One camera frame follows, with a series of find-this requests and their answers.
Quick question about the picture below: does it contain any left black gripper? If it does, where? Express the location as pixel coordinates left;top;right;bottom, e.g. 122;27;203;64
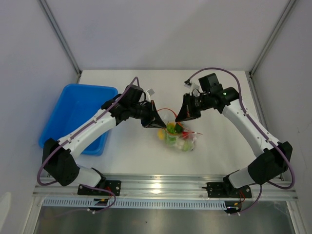
130;100;166;129

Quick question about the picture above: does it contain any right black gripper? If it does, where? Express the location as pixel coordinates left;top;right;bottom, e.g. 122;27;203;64
176;93;211;123

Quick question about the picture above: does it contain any yellow mango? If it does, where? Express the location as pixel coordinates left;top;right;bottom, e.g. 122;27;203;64
157;129;165;140

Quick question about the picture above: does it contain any green cucumber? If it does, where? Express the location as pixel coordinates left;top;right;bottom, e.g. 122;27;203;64
174;123;184;134

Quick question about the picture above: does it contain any green lettuce piece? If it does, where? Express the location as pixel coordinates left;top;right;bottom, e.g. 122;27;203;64
165;122;178;145

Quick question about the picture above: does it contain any clear zip top bag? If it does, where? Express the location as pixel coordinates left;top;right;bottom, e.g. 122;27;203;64
157;108;203;150

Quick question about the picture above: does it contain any white green cauliflower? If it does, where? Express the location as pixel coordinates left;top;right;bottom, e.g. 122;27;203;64
171;138;195;152

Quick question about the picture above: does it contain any red chili pepper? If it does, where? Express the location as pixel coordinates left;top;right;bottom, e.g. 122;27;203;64
181;131;194;139

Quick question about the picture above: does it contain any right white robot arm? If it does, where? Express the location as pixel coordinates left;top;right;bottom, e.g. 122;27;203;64
175;73;293;197

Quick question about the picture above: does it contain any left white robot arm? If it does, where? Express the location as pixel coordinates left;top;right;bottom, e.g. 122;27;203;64
40;84;166;195

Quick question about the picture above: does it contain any blue plastic bin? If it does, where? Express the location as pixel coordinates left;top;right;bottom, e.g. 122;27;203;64
39;84;118;148

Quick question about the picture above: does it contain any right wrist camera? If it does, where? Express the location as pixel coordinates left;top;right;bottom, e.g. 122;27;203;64
184;80;200;92

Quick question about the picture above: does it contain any aluminium mounting rail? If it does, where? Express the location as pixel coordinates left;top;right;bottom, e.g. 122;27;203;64
32;174;298;201

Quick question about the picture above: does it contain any right aluminium frame post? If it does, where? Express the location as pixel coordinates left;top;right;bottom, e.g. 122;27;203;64
248;0;298;78

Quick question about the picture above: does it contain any aluminium frame post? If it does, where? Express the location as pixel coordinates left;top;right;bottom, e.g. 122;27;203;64
37;0;82;83
248;0;298;78

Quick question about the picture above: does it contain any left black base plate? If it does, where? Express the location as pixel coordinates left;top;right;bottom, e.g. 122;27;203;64
78;180;121;196

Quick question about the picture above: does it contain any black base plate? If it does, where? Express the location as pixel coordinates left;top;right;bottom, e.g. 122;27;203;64
78;180;121;196
201;182;252;198

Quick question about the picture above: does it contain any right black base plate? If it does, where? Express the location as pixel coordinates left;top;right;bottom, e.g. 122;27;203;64
201;182;252;198

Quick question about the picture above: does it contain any white slotted cable duct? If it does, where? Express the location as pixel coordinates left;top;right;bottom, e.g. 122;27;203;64
42;197;227;210

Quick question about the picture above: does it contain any left aluminium frame post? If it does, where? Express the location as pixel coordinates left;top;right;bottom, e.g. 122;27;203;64
37;0;82;83

